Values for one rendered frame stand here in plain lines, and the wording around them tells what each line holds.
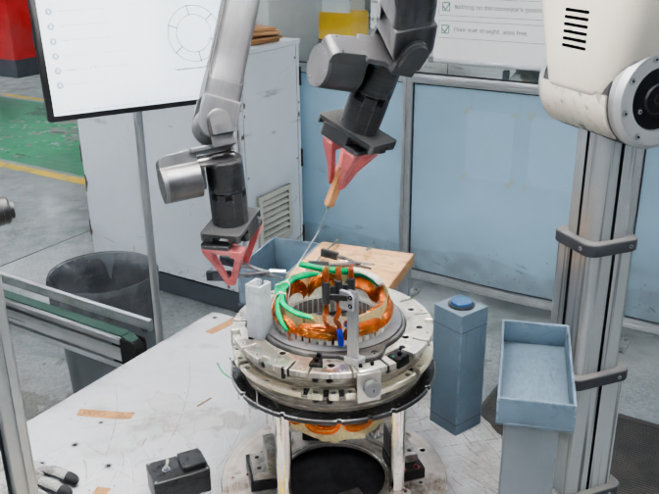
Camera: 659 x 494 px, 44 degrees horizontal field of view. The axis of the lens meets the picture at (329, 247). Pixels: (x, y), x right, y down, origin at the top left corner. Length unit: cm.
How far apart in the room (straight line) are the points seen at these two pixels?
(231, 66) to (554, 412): 68
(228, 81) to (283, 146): 254
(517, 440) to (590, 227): 39
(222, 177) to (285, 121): 255
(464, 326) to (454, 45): 217
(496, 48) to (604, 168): 206
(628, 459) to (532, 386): 170
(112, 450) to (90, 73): 98
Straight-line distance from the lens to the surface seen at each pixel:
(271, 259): 173
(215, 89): 123
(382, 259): 162
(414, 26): 106
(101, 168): 412
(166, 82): 222
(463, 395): 156
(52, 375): 350
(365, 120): 114
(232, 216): 124
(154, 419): 168
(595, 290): 149
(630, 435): 309
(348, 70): 109
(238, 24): 127
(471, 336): 151
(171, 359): 188
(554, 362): 137
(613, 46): 131
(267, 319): 125
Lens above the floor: 169
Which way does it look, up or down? 22 degrees down
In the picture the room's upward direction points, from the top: 1 degrees counter-clockwise
